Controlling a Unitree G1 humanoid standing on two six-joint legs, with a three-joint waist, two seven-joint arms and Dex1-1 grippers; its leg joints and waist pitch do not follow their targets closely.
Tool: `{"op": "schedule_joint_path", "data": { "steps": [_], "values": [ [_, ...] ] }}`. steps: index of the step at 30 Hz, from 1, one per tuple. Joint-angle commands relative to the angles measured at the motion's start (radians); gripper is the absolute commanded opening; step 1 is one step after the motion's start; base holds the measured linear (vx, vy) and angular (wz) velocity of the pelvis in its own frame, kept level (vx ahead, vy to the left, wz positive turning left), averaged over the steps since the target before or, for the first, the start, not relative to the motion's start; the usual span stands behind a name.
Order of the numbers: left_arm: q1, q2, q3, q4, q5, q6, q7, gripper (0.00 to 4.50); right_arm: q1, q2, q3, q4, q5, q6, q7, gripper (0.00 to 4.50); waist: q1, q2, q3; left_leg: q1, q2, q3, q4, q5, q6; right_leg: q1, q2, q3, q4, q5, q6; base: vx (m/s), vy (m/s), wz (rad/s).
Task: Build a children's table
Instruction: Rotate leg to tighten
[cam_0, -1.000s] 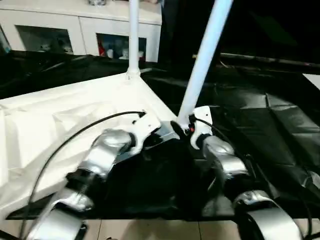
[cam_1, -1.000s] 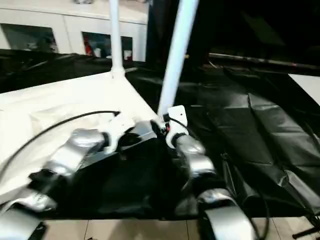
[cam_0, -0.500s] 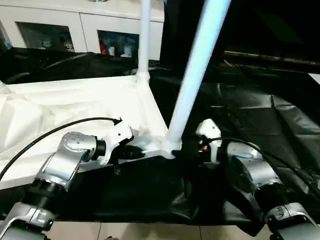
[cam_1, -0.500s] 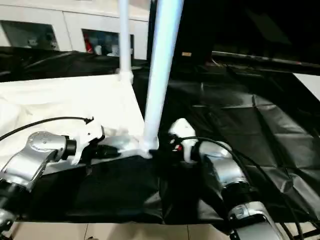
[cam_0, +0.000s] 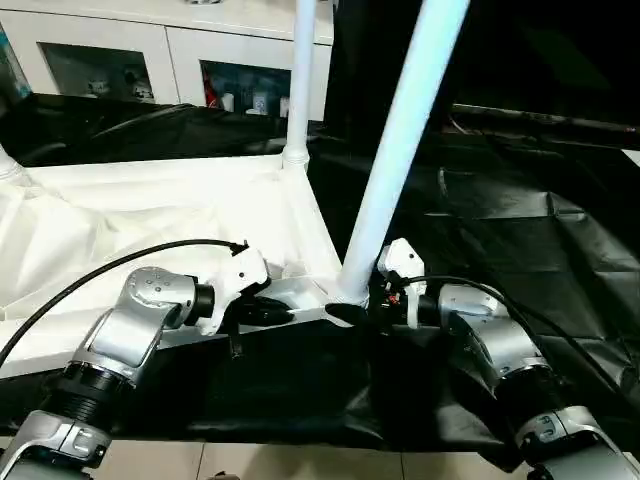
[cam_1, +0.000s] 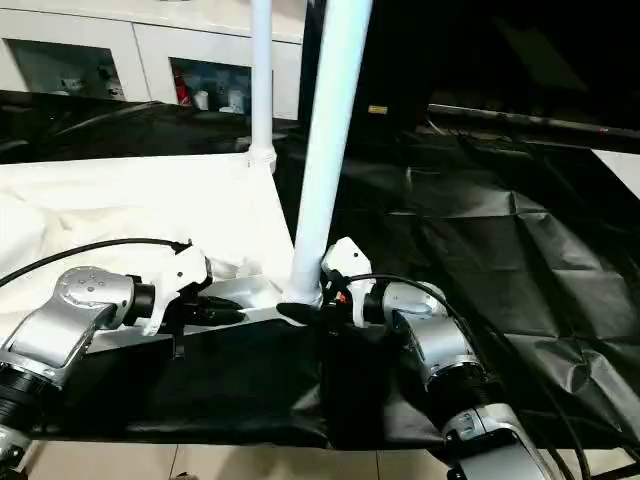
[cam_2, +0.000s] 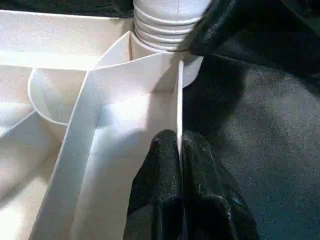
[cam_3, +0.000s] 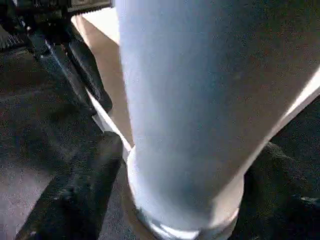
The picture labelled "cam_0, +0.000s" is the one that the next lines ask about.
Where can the white plastic table top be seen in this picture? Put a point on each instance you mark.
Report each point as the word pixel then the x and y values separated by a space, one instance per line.
pixel 150 200

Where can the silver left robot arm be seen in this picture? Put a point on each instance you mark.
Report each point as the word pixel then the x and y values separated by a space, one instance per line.
pixel 135 320

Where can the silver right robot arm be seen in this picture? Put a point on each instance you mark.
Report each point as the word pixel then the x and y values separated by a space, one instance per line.
pixel 500 330

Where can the black work mat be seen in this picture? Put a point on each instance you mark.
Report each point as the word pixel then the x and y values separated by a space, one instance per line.
pixel 310 390

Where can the small white cup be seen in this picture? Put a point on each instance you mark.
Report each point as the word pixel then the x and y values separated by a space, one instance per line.
pixel 284 106

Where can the white printed mug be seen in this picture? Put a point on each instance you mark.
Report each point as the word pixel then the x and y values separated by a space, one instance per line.
pixel 260 103

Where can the grey metal rod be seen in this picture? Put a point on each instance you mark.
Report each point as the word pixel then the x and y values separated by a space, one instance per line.
pixel 550 122

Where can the white sideboard with glass doors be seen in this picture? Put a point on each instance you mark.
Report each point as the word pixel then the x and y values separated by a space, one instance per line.
pixel 150 30

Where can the black backdrop cloth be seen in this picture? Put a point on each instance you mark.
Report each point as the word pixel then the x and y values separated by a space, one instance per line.
pixel 550 50

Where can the grey crumpled bundle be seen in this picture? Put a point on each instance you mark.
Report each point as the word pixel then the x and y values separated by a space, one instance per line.
pixel 199 2

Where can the grey curtain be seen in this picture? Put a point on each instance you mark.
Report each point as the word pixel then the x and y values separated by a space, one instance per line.
pixel 12 75

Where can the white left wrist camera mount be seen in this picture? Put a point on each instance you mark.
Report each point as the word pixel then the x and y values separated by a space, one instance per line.
pixel 240 280

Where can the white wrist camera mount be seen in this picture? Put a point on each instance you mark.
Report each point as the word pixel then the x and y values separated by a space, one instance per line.
pixel 240 280
pixel 405 260

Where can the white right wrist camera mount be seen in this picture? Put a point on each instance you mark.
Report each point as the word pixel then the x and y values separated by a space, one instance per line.
pixel 405 260

